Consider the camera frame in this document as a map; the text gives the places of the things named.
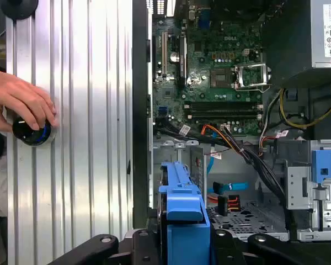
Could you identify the person's bare hand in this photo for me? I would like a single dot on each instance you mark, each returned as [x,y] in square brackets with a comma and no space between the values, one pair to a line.
[13,94]

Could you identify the blue SATA ports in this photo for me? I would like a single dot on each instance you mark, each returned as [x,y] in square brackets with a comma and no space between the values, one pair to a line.
[163,110]

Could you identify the silver coin cell battery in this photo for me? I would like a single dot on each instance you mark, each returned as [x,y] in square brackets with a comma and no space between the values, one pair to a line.
[174,57]

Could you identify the metal socket cover frame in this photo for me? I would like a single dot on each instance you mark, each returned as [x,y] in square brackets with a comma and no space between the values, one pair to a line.
[249,66]

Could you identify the black plastic fan shroud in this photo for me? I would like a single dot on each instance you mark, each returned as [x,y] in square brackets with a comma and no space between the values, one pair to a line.
[287,41]

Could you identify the CPU socket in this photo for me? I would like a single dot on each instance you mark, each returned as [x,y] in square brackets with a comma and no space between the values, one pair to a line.
[237,77]

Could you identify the green Dell motherboard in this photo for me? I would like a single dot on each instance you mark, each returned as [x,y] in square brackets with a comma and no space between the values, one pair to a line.
[209,52]

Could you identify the hard disk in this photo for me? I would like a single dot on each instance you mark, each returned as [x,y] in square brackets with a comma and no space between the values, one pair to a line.
[185,198]

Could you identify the black RAM slot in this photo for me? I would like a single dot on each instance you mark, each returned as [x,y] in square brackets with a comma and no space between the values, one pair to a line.
[222,105]
[222,113]

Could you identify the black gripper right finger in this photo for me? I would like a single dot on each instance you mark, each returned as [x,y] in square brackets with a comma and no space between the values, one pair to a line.
[264,245]

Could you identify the grey metal optical drive cage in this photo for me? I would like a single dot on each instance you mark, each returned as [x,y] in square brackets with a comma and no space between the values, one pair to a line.
[303,193]

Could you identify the open black PC case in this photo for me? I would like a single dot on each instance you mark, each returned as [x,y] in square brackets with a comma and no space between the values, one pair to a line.
[140,116]

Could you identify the black expansion slot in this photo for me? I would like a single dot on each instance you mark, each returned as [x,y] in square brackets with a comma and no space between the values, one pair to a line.
[182,59]

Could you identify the black round rubber foot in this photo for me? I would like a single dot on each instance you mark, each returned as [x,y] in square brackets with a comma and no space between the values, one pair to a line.
[19,8]

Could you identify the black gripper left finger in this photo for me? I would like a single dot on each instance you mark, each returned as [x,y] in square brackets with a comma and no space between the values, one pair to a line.
[110,248]

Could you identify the blue plastic drive latch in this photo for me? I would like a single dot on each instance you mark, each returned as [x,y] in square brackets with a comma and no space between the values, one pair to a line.
[324,165]

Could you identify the grey power supply unit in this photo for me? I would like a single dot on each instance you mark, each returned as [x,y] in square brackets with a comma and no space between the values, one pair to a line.
[326,33]

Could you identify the grey metal disk bay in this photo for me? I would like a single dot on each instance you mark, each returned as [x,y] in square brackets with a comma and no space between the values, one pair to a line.
[179,154]

